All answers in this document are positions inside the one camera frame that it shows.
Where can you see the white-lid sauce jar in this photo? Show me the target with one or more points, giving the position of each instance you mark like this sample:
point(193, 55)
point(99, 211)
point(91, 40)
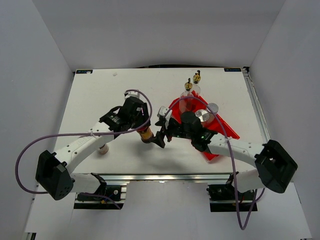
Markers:
point(103, 149)

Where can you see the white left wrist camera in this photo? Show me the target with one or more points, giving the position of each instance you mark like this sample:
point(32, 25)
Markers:
point(134, 94)

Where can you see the gold-cap oil bottle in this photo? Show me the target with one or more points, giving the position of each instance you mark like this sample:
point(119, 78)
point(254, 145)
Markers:
point(186, 103)
point(196, 90)

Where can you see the red plastic organizer tray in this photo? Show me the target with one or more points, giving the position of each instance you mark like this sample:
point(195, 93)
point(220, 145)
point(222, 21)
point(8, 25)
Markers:
point(215, 123)

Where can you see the aluminium table frame rail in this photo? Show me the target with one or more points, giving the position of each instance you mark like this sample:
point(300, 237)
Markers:
point(259, 113)

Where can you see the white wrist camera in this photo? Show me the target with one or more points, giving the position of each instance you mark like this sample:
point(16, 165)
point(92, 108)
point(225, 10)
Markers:
point(164, 112)
point(134, 94)

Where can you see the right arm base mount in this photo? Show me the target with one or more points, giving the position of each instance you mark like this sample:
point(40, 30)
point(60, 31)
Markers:
point(222, 197)

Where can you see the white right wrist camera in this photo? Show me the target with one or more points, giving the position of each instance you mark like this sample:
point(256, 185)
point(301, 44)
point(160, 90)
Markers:
point(164, 112)

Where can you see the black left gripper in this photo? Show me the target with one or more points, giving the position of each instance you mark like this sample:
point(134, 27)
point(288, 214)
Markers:
point(143, 118)

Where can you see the silver-lid tall shaker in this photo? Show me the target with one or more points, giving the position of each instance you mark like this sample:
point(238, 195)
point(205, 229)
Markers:
point(203, 115)

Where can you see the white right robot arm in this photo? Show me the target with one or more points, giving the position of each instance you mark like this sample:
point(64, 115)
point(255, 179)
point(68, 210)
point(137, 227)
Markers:
point(274, 168)

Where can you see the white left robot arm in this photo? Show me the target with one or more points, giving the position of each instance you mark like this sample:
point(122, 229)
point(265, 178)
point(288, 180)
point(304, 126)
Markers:
point(55, 171)

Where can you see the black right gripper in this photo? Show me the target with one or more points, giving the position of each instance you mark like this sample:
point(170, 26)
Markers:
point(159, 139)

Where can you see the red-lid sauce jar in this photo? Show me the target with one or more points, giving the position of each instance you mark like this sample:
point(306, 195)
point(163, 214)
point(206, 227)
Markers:
point(146, 134)

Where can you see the right black table label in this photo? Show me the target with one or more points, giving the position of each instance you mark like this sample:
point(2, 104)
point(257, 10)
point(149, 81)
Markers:
point(232, 69)

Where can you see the black table corner label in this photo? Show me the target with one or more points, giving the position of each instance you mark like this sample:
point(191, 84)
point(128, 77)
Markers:
point(84, 71)

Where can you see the silver-lid small shaker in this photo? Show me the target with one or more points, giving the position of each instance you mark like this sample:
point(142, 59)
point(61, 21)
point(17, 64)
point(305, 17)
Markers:
point(212, 106)

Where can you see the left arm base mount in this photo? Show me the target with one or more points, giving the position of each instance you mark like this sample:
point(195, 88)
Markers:
point(105, 193)

